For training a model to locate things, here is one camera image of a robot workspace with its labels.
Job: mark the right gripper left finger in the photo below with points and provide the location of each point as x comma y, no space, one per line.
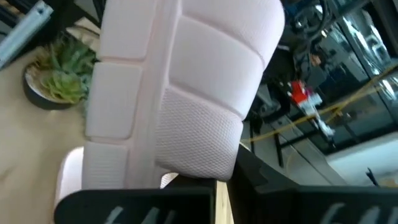
140,205

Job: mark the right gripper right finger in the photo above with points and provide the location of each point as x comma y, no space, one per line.
311,205

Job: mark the pink slide sandal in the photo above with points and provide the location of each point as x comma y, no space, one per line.
202,77

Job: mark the red and white gadget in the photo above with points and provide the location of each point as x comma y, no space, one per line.
298,93

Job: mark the potted succulent plant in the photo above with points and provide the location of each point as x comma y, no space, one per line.
59,84

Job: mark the silver aluminium bracket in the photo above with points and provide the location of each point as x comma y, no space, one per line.
28,28

